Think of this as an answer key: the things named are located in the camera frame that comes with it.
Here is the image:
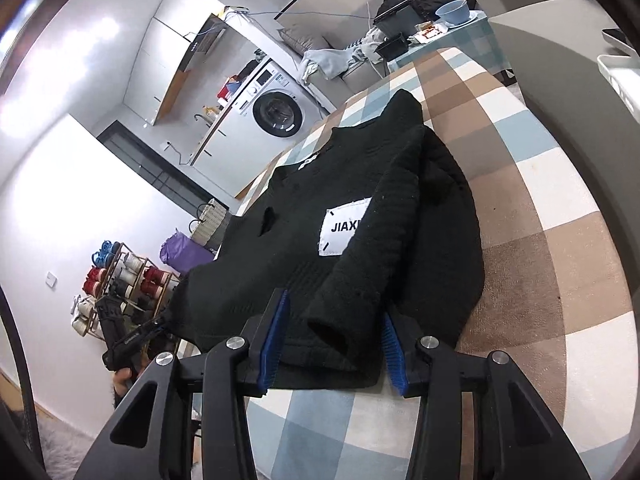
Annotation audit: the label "black rectangular tray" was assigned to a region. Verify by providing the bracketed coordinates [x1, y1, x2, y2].
[374, 0, 418, 36]

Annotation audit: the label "grey fluffy rug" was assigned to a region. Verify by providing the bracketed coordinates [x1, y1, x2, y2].
[30, 400, 101, 480]

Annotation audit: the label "white kitchen cabinets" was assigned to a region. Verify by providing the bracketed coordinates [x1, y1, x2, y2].
[137, 0, 211, 126]
[190, 100, 261, 171]

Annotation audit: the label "light blue side table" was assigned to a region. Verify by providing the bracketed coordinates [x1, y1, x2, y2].
[385, 10, 511, 86]

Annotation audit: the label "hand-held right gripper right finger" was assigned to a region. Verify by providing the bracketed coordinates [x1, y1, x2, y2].
[381, 311, 593, 480]

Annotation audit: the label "white lower kitchen cabinets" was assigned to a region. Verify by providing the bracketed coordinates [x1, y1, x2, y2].
[190, 100, 261, 171]

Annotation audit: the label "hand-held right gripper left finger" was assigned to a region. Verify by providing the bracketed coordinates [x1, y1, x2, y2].
[75, 287, 293, 480]

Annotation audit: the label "checked brown blue blanket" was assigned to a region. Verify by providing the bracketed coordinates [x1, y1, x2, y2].
[235, 47, 636, 480]

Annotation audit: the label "white upper kitchen cabinets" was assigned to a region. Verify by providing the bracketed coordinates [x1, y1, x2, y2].
[137, 0, 211, 126]

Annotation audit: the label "blue bowl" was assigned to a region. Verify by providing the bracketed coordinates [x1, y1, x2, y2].
[435, 0, 473, 26]

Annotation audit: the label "dark door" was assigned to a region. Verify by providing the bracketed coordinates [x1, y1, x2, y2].
[97, 120, 231, 208]

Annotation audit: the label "woven wicker basket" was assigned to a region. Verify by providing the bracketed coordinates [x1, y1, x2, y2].
[189, 199, 232, 248]

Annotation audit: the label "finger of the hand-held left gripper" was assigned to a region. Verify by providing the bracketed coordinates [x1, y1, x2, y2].
[134, 316, 176, 356]

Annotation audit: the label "person's left hand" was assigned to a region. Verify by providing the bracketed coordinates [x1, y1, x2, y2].
[112, 367, 141, 401]

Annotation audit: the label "purple bag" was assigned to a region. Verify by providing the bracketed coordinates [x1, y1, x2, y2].
[160, 230, 216, 277]

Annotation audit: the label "white plastic tray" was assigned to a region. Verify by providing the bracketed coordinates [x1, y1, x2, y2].
[597, 52, 640, 116]

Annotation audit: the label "low beige bench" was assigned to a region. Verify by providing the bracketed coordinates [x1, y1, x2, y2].
[487, 7, 640, 161]

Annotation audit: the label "small black container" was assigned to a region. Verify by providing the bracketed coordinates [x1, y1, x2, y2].
[375, 34, 408, 58]

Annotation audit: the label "steel range hood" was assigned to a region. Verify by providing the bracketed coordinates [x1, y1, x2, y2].
[177, 15, 226, 73]

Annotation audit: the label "grey sofa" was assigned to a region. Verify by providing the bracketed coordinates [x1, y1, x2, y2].
[277, 22, 391, 111]

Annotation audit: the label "black cable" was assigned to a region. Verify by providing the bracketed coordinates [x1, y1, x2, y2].
[0, 290, 51, 480]

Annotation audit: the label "pile of grey clothes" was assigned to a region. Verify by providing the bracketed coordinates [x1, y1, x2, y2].
[300, 25, 396, 81]

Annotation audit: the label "red food package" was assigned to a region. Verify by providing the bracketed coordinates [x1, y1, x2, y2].
[415, 21, 446, 41]

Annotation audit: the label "black knit sweater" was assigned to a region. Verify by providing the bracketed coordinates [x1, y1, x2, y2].
[167, 89, 485, 392]

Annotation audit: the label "white washing machine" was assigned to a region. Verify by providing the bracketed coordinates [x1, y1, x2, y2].
[235, 57, 321, 138]

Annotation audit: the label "wooden shoe rack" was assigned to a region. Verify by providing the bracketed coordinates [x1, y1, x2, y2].
[70, 240, 181, 336]

